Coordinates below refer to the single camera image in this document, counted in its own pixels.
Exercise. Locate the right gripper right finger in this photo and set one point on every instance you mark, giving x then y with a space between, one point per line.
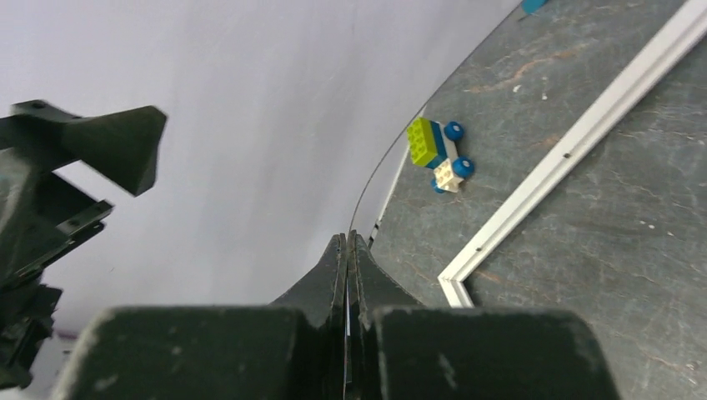
400 349

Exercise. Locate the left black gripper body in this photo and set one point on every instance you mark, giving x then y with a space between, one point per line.
44 217

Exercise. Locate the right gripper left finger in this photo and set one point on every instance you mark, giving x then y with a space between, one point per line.
288 349

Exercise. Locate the toy brick car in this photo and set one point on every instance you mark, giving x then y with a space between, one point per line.
433 145

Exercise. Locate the blue grey toy block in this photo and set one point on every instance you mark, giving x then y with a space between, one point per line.
531 6

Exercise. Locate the white picture frame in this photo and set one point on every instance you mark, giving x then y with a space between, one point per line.
677 37

